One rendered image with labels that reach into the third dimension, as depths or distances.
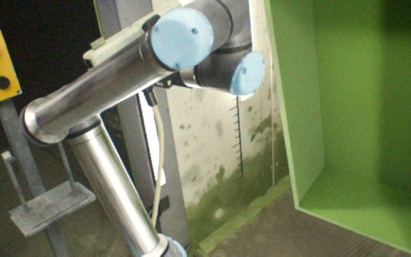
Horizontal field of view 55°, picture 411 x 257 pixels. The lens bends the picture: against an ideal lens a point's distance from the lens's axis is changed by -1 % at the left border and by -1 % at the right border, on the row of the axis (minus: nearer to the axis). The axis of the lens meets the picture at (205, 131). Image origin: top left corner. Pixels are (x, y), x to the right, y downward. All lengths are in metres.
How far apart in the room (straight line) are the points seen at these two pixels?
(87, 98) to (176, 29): 0.29
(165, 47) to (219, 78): 0.18
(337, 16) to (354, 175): 0.91
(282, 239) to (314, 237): 0.20
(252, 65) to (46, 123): 0.48
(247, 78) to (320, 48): 1.15
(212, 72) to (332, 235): 1.96
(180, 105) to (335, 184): 0.93
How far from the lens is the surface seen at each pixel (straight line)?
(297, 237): 2.60
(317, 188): 2.24
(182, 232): 2.38
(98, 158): 1.17
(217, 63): 0.79
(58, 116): 0.94
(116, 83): 0.77
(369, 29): 1.78
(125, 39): 0.99
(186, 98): 2.03
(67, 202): 1.87
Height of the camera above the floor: 1.85
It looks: 29 degrees down
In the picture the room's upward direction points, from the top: 7 degrees counter-clockwise
